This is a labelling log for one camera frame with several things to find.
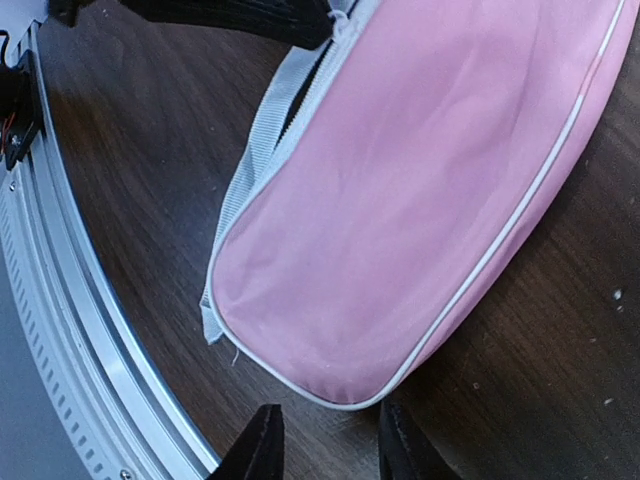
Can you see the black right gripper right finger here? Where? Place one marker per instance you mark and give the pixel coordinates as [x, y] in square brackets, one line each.
[405, 452]

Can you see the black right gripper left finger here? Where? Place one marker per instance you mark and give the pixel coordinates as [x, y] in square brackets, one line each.
[258, 452]

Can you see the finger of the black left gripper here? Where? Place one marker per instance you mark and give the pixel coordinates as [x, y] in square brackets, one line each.
[302, 23]

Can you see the pink racket bag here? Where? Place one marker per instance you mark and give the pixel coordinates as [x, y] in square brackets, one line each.
[391, 174]

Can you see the metal base rail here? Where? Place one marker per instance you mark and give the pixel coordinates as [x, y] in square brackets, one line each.
[80, 397]

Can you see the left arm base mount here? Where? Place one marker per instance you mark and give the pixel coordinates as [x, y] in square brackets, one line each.
[21, 105]

